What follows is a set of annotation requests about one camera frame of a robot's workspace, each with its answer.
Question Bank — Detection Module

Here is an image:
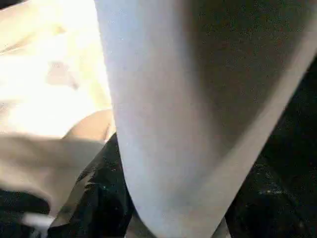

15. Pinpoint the black mat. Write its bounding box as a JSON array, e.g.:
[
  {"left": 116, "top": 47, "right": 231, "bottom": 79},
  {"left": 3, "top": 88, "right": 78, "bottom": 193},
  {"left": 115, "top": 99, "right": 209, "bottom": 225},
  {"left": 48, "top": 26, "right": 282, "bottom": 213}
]
[{"left": 0, "top": 57, "right": 317, "bottom": 238}]

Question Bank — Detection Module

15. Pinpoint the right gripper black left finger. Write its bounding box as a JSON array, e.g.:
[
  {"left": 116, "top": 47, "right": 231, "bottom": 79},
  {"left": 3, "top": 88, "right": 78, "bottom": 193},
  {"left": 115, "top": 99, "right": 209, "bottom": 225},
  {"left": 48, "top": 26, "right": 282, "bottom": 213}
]
[{"left": 48, "top": 132, "right": 136, "bottom": 238}]

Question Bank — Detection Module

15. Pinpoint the white plastic table leg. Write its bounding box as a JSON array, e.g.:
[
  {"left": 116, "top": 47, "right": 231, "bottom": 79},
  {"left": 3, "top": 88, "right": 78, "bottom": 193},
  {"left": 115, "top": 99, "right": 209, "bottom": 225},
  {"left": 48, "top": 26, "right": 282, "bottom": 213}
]
[{"left": 95, "top": 0, "right": 317, "bottom": 238}]

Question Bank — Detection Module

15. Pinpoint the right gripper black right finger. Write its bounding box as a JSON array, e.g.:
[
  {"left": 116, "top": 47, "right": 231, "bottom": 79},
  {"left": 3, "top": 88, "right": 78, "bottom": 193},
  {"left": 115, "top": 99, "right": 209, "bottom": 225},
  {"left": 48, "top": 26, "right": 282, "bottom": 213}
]
[{"left": 224, "top": 152, "right": 317, "bottom": 238}]

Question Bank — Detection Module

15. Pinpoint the white plastic table top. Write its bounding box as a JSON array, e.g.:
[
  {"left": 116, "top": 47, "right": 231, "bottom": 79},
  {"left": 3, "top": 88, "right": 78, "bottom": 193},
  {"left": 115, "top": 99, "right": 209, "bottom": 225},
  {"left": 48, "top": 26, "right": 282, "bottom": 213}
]
[{"left": 0, "top": 0, "right": 118, "bottom": 220}]

